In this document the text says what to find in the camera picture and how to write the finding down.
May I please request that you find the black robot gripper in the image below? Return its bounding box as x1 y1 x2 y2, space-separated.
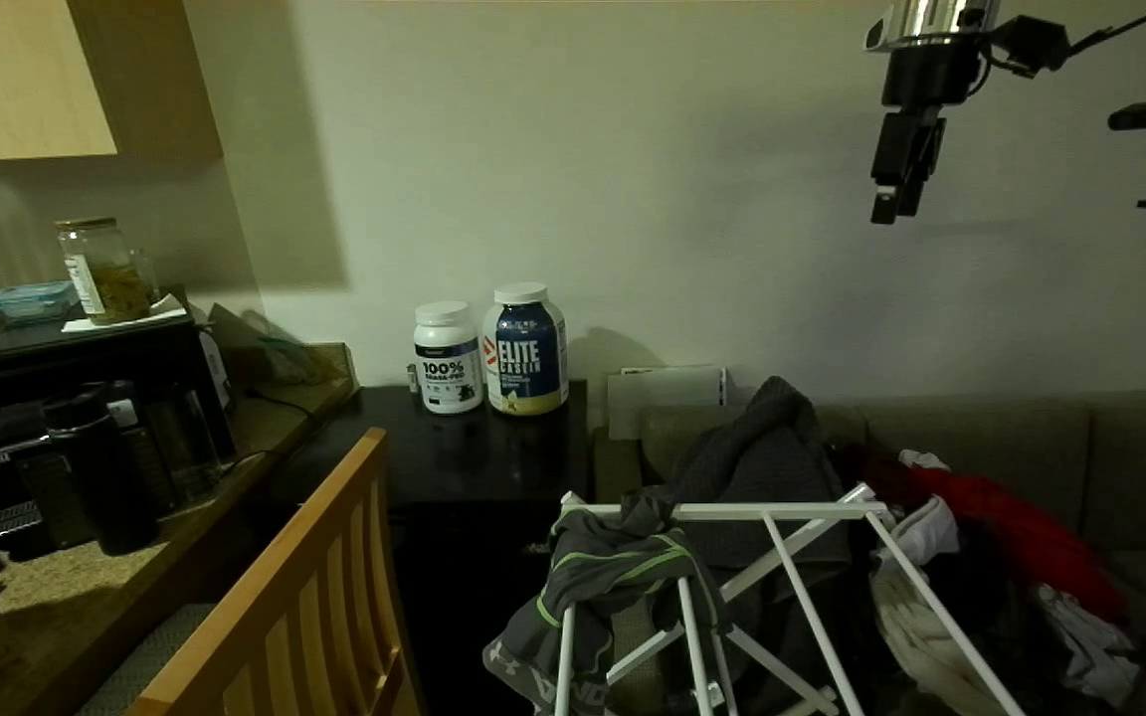
870 42 980 224

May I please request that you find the grey cloth with green stripes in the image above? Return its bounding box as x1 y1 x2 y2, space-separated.
480 489 727 716

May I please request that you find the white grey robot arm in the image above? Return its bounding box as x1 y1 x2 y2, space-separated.
869 0 998 224

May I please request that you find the white cloth on rack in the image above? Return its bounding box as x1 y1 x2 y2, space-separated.
869 497 990 713

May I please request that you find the dark grey garment pile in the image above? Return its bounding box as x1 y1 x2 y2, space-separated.
669 379 840 501

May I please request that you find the white drying rack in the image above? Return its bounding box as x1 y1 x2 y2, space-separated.
547 480 1031 716

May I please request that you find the red garment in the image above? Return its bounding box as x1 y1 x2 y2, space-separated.
861 448 1128 620

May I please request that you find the blue protein powder tub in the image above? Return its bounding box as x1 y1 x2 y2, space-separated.
480 283 571 416

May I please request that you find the white protein powder tub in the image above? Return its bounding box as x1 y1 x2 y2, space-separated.
413 302 480 416

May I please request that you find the black side table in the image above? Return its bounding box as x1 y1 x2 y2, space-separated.
361 387 592 716

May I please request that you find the wooden chair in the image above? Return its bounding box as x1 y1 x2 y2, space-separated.
130 428 421 716

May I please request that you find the glass jar with lid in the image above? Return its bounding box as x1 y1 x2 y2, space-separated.
57 213 154 322

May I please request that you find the black coffee maker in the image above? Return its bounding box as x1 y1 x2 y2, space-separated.
0 381 227 555

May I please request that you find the black microwave oven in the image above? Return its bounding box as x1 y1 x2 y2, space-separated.
0 315 234 462

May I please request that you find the kitchen counter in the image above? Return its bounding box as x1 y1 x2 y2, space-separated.
0 343 354 716

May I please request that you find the wooden wall cabinet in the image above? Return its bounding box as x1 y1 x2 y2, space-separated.
0 0 219 161

